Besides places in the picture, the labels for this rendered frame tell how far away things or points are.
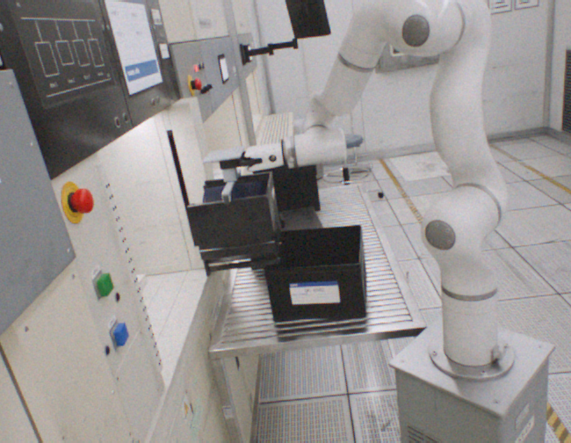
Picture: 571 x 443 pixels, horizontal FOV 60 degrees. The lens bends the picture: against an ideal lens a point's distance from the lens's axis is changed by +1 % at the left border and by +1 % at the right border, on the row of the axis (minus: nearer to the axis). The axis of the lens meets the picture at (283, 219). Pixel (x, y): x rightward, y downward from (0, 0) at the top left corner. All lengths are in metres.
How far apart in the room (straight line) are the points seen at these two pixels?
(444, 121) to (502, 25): 4.92
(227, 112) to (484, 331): 2.11
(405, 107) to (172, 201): 4.42
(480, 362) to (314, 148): 0.64
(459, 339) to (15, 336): 0.90
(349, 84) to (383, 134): 4.59
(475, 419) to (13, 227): 0.98
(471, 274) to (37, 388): 0.82
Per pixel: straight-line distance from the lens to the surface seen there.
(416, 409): 1.32
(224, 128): 2.95
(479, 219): 1.04
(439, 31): 0.95
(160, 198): 1.56
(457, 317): 1.18
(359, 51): 1.12
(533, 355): 1.32
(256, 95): 4.42
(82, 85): 0.94
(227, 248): 1.29
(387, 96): 5.66
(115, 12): 1.20
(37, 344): 0.72
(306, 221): 1.86
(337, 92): 1.17
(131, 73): 1.20
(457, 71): 1.05
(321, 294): 1.40
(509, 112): 6.08
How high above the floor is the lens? 1.55
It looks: 21 degrees down
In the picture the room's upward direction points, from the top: 9 degrees counter-clockwise
